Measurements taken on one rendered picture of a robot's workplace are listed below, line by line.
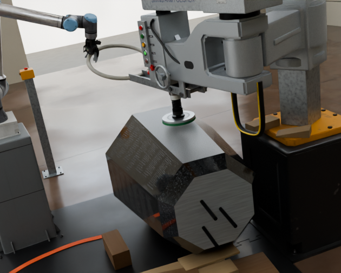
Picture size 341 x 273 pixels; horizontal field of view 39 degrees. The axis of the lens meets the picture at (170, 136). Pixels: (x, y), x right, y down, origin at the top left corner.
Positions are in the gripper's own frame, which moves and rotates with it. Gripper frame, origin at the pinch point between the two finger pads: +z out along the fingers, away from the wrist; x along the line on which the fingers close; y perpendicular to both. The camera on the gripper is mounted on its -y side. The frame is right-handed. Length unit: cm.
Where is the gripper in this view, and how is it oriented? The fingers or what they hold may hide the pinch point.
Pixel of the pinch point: (92, 59)
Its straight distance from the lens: 368.4
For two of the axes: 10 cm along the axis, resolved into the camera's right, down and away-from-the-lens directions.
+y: -4.0, 5.6, -7.3
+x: 9.1, 3.3, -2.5
